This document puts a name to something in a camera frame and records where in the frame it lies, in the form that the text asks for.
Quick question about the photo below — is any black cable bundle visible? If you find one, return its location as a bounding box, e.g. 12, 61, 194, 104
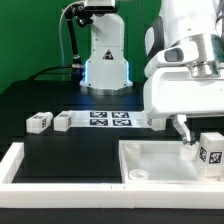
27, 65, 84, 82

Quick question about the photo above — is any white U-shaped obstacle fence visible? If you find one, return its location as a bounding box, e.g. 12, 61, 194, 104
0, 143, 224, 209

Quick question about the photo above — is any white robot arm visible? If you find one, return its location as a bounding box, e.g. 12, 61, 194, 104
80, 0, 224, 144

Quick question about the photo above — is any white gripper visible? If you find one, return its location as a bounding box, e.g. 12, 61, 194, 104
143, 45, 224, 145

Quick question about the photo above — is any paper sheet with tags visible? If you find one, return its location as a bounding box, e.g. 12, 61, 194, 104
72, 110, 147, 128

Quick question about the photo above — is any white square table top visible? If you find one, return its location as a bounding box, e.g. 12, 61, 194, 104
119, 140, 224, 184

